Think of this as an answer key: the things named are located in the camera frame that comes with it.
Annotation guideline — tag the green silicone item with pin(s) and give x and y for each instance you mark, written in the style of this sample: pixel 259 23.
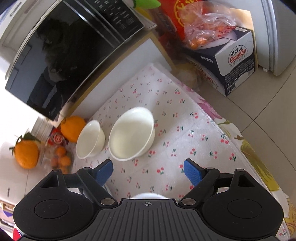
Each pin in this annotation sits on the green silicone item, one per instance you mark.
pixel 146 4

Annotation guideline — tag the white refrigerator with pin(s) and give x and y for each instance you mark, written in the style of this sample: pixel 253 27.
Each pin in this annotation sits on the white refrigerator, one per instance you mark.
pixel 275 24

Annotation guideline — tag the glass jar of small oranges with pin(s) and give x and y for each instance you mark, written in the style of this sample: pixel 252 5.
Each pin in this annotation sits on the glass jar of small oranges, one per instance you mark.
pixel 54 157

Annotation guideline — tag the navy white water carton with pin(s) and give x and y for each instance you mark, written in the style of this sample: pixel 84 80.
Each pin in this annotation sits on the navy white water carton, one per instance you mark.
pixel 227 62

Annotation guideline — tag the black microwave oven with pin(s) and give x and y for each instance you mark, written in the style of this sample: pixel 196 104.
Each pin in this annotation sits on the black microwave oven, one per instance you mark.
pixel 52 47

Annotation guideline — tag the white plate with swirls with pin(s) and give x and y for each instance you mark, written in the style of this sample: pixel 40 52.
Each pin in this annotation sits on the white plate with swirls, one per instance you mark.
pixel 148 195

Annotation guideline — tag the cherry print tablecloth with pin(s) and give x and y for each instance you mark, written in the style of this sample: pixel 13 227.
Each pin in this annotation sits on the cherry print tablecloth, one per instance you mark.
pixel 186 126

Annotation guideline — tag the plastic bag of fruit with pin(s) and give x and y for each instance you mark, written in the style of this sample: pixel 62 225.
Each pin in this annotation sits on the plastic bag of fruit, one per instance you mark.
pixel 205 22

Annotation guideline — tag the large white bowl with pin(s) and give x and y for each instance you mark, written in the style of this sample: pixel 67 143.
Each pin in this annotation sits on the large white bowl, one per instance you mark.
pixel 132 134

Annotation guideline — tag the large orange by microwave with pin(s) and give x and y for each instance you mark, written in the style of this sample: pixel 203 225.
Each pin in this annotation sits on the large orange by microwave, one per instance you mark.
pixel 71 127

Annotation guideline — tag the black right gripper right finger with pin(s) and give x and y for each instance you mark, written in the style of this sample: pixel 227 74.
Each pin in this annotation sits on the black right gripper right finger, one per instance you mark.
pixel 203 181

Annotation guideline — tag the red instant noodle cup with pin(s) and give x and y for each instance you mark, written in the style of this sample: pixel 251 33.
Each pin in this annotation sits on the red instant noodle cup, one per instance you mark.
pixel 56 138

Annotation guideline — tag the red gift box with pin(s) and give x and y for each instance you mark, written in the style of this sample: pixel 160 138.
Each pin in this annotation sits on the red gift box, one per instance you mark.
pixel 171 8

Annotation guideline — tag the medium white bowl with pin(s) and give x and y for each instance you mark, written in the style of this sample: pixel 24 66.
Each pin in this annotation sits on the medium white bowl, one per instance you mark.
pixel 90 141

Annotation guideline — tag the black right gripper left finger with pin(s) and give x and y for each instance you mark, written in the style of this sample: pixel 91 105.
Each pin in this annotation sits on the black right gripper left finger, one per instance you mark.
pixel 92 181

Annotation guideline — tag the large orange with leaves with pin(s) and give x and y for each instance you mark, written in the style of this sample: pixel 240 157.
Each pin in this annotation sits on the large orange with leaves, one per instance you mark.
pixel 26 151

